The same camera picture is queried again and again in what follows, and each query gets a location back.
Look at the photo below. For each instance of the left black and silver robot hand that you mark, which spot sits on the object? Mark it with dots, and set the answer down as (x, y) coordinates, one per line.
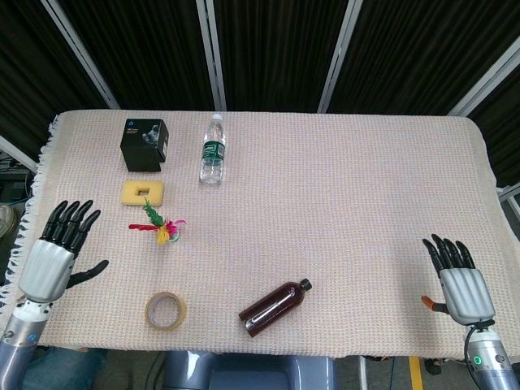
(46, 268)

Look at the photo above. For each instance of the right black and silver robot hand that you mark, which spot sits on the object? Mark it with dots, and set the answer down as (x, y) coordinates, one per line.
(467, 292)

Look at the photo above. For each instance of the colourful feather shuttlecock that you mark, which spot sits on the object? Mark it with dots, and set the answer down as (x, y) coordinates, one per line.
(163, 235)

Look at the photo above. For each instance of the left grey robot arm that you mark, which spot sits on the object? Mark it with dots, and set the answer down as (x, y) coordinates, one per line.
(20, 337)

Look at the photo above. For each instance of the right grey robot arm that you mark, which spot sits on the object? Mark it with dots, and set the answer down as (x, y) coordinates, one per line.
(487, 365)

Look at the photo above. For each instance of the blue denim cloth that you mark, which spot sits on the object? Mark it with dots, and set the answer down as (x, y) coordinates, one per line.
(69, 369)

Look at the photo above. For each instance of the yellow sponge with green base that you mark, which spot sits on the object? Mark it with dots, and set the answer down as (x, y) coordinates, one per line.
(130, 195)

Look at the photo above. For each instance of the yellow packing tape roll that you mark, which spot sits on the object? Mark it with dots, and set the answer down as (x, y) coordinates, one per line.
(181, 319)

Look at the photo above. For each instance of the black cardboard box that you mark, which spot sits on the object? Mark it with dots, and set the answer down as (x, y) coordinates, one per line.
(142, 154)

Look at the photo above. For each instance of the beige woven tablecloth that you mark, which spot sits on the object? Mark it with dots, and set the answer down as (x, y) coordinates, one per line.
(325, 203)

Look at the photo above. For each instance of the brown bottle with black cap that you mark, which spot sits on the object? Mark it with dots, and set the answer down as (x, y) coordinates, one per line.
(272, 308)

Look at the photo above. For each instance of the clear water bottle green label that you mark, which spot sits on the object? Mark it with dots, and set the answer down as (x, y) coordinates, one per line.
(212, 162)

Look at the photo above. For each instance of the blue-grey robot torso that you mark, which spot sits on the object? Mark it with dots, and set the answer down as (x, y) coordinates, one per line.
(252, 373)

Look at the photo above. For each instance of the black pleated curtain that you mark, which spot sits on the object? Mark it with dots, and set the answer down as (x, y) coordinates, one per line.
(276, 48)

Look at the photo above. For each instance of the grey metal frame post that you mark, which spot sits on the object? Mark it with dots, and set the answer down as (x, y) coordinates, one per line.
(340, 57)
(81, 53)
(212, 57)
(18, 154)
(510, 195)
(487, 85)

